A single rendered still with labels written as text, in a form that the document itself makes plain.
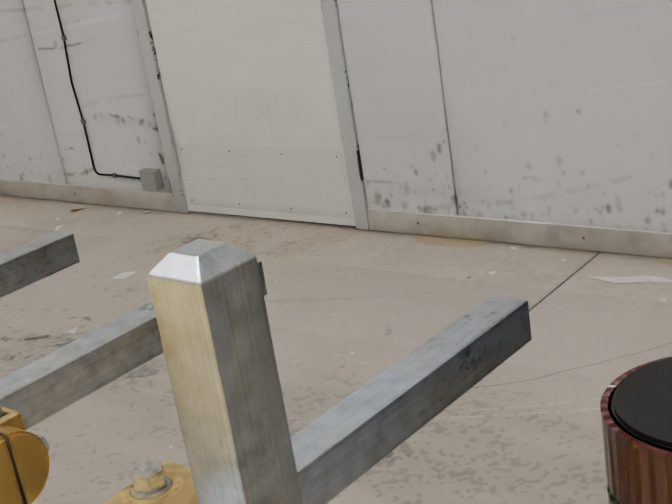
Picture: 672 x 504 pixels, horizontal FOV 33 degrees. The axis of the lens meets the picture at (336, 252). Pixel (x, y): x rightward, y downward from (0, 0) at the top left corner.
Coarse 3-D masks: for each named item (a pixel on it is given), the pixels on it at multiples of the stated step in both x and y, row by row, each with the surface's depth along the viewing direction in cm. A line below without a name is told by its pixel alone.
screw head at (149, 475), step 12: (132, 468) 59; (144, 468) 58; (156, 468) 58; (132, 480) 58; (144, 480) 58; (156, 480) 58; (168, 480) 59; (132, 492) 58; (144, 492) 58; (156, 492) 58
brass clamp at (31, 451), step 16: (0, 416) 70; (16, 416) 70; (0, 432) 68; (16, 432) 68; (0, 448) 67; (16, 448) 68; (32, 448) 69; (48, 448) 71; (0, 464) 67; (16, 464) 68; (32, 464) 69; (48, 464) 70; (0, 480) 67; (16, 480) 68; (32, 480) 69; (0, 496) 67; (16, 496) 68; (32, 496) 69
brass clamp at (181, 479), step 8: (168, 464) 61; (176, 464) 61; (168, 472) 60; (176, 472) 60; (184, 472) 60; (176, 480) 59; (184, 480) 59; (192, 480) 59; (128, 488) 59; (176, 488) 58; (184, 488) 58; (192, 488) 58; (112, 496) 59; (120, 496) 58; (128, 496) 58; (160, 496) 58; (168, 496) 58; (176, 496) 58; (184, 496) 58; (192, 496) 57
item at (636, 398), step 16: (640, 368) 32; (656, 368) 32; (624, 384) 32; (640, 384) 31; (656, 384) 31; (624, 400) 31; (640, 400) 31; (656, 400) 30; (624, 416) 30; (640, 416) 30; (656, 416) 30; (640, 432) 29; (656, 432) 29
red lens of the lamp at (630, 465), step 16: (608, 400) 31; (608, 416) 30; (608, 432) 30; (624, 432) 29; (608, 448) 30; (624, 448) 29; (640, 448) 29; (656, 448) 28; (608, 464) 31; (624, 464) 29; (640, 464) 29; (656, 464) 28; (608, 480) 31; (624, 480) 30; (640, 480) 29; (656, 480) 29; (624, 496) 30; (640, 496) 29; (656, 496) 29
